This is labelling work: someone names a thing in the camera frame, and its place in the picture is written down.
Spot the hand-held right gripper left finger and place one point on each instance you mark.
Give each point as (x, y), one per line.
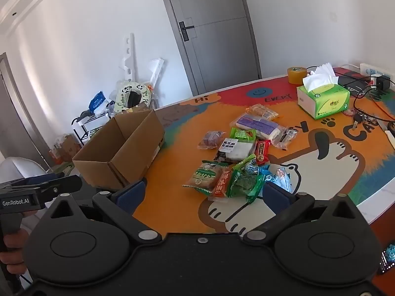
(132, 195)

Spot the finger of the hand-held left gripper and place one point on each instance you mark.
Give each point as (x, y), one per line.
(37, 181)
(63, 186)

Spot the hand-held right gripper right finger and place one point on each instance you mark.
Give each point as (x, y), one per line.
(275, 196)

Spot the light blue pink snack packet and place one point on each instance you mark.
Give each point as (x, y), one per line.
(284, 175)

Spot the large green snack packet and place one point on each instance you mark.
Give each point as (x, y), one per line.
(243, 186)

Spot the thin green snack packet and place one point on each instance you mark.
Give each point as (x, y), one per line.
(243, 162)

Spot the orange red snack packet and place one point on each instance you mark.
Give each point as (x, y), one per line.
(220, 185)

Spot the clear dark snack packet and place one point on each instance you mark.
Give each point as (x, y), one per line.
(285, 137)

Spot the black and white snack packet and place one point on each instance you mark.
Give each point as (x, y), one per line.
(234, 149)

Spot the small green snack packet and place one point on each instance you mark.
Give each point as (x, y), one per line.
(242, 134)

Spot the yellow green bread packet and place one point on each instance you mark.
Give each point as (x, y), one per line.
(202, 177)

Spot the purple sliced bread packet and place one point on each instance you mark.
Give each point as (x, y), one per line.
(256, 125)

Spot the orange cake packet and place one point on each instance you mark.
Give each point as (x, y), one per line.
(262, 111)

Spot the small purple bun packet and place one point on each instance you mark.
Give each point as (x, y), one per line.
(211, 138)

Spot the person's left hand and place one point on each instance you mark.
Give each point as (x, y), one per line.
(15, 260)

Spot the white chair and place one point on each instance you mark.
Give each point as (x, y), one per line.
(21, 168)

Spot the printed cardboard carton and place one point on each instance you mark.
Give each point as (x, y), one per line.
(69, 146)

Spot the black shoe rack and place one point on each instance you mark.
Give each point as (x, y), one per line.
(83, 123)

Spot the brown floor cardboard box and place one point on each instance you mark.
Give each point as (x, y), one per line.
(135, 109)

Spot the blue plastic bag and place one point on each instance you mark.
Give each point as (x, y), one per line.
(98, 101)

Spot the panda print toilet seat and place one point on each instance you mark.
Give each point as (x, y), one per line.
(123, 94)

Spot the green tissue box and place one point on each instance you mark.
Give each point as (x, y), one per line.
(327, 100)

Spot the bunch of keys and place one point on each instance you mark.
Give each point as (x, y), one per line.
(364, 120)

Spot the yellow tape roll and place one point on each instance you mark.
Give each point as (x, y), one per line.
(296, 75)

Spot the short white foam piece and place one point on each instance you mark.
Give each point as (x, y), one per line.
(156, 71)

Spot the white plastic strip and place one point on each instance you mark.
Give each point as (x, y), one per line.
(390, 138)

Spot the smartphone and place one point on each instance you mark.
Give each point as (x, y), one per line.
(388, 259)

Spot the white perforated boards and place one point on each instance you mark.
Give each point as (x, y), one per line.
(128, 58)

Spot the black flat pouch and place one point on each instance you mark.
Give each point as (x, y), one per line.
(351, 83)

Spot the white plug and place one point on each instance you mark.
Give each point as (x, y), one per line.
(375, 80)

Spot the black power adapter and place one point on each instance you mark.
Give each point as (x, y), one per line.
(385, 83)

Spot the white power strip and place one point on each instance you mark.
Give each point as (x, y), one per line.
(370, 68)

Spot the grey door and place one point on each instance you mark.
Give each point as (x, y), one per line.
(216, 37)

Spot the grey doorway frame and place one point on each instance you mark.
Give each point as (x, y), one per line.
(18, 114)

